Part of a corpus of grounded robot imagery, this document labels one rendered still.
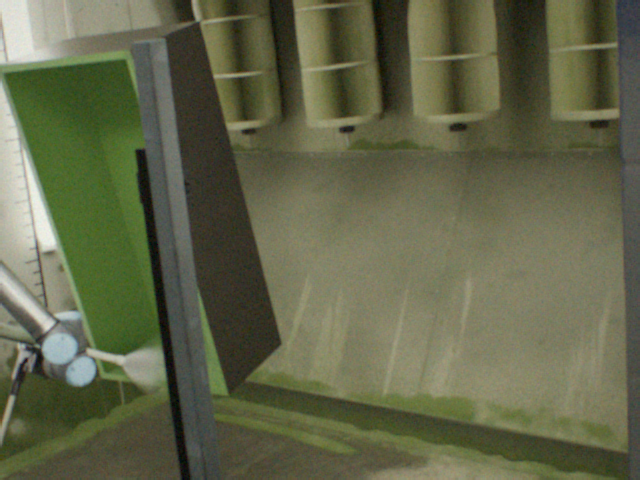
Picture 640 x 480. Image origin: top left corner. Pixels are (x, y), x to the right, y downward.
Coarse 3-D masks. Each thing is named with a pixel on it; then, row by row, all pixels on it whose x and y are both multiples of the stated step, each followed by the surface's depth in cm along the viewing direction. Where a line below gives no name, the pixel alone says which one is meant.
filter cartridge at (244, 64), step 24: (216, 0) 410; (240, 0) 411; (264, 0) 417; (216, 24) 413; (240, 24) 413; (264, 24) 418; (216, 48) 416; (240, 48) 415; (264, 48) 419; (216, 72) 420; (240, 72) 417; (264, 72) 420; (240, 96) 420; (264, 96) 423; (240, 120) 423; (264, 120) 423
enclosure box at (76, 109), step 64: (0, 64) 309; (64, 64) 293; (128, 64) 280; (192, 64) 301; (64, 128) 335; (128, 128) 340; (192, 128) 302; (64, 192) 335; (128, 192) 354; (64, 256) 334; (128, 256) 364; (256, 256) 333; (128, 320) 365; (256, 320) 334
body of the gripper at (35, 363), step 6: (36, 348) 293; (30, 354) 297; (36, 354) 293; (42, 354) 293; (30, 360) 296; (36, 360) 292; (42, 360) 293; (24, 366) 295; (30, 366) 295; (36, 366) 293; (42, 366) 292; (36, 372) 293; (42, 372) 290; (48, 378) 290
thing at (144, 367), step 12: (144, 348) 333; (156, 348) 334; (132, 360) 329; (144, 360) 329; (156, 360) 331; (132, 372) 329; (144, 372) 329; (156, 372) 330; (132, 384) 334; (144, 384) 330; (156, 384) 330; (144, 396) 335; (156, 396) 333; (168, 396) 332; (156, 408) 339
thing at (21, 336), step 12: (0, 324) 296; (12, 324) 299; (0, 336) 295; (12, 336) 297; (24, 336) 300; (24, 360) 302; (108, 360) 324; (120, 360) 327; (24, 372) 302; (12, 384) 301
